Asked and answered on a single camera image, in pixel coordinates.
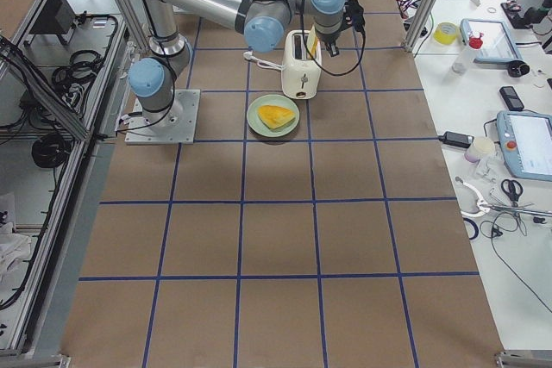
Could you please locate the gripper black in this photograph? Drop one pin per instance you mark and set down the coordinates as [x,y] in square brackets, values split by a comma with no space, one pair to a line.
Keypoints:
[329,40]

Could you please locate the white toaster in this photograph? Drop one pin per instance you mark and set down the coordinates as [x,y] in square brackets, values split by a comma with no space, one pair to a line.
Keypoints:
[299,74]

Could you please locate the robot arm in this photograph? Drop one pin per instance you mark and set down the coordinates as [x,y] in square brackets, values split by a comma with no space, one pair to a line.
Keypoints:
[262,23]

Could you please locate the toast slice in toaster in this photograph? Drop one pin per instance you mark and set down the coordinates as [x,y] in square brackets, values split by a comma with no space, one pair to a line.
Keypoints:
[312,43]

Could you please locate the green plate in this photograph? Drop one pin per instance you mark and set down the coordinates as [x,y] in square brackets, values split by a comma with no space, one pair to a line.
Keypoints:
[257,125]

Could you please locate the toast slice on plate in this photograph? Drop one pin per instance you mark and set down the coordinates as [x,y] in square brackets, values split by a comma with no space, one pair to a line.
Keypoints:
[274,116]

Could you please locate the yellow tape roll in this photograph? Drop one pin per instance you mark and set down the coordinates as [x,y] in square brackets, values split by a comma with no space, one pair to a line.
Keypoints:
[446,33]

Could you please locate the clear bottle red cap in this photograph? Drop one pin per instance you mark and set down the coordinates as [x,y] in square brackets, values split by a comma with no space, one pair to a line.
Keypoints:
[466,58]

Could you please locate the black power adapter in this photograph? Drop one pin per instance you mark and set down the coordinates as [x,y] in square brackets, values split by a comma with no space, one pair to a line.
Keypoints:
[456,139]

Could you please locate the blue teach pendant far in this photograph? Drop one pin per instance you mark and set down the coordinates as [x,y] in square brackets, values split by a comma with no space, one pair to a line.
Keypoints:
[498,46]

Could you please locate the blue teach pendant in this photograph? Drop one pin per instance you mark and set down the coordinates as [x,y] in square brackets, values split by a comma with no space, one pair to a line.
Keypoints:
[498,46]
[525,142]

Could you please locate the white plastic cup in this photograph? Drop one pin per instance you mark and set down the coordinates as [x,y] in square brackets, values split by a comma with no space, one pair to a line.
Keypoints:
[479,148]

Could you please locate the black remote phone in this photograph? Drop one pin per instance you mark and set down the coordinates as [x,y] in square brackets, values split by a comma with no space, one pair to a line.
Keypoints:
[511,98]

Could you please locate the black round tape roll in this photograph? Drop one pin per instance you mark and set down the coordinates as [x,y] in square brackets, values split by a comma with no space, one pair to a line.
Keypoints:
[517,68]

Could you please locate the blue teach pendant near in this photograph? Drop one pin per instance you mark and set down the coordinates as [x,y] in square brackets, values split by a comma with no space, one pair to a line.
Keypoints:
[525,142]

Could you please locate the black scissors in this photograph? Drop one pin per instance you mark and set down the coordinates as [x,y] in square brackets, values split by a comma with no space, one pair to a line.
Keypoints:
[512,189]

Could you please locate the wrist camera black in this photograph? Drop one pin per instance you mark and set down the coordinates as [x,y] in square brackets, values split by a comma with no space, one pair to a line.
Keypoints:
[354,16]

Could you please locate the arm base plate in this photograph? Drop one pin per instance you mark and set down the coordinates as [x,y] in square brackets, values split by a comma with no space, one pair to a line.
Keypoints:
[178,126]

